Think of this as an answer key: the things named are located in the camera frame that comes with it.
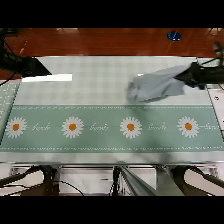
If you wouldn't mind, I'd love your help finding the grey T-shirt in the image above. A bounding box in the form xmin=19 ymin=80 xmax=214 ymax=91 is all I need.
xmin=126 ymin=64 xmax=193 ymax=104

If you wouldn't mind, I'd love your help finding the blue round object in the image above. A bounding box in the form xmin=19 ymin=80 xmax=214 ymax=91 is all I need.
xmin=167 ymin=30 xmax=183 ymax=42

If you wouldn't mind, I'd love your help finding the silver frame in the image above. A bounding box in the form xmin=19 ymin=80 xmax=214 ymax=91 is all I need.
xmin=0 ymin=152 xmax=224 ymax=197

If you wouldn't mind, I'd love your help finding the black cable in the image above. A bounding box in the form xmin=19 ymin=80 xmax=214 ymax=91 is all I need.
xmin=53 ymin=179 xmax=86 ymax=197

